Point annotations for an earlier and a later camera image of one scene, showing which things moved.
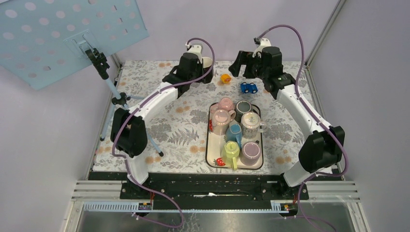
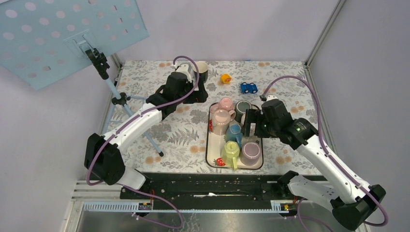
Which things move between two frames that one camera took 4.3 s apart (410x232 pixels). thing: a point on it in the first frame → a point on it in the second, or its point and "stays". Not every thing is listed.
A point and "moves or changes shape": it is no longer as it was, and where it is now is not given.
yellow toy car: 226,78 stays
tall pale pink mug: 221,119 stays
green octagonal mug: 230,152 stays
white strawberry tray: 213,144 stays
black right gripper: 243,58 → 252,116
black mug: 207,64 moves or changes shape
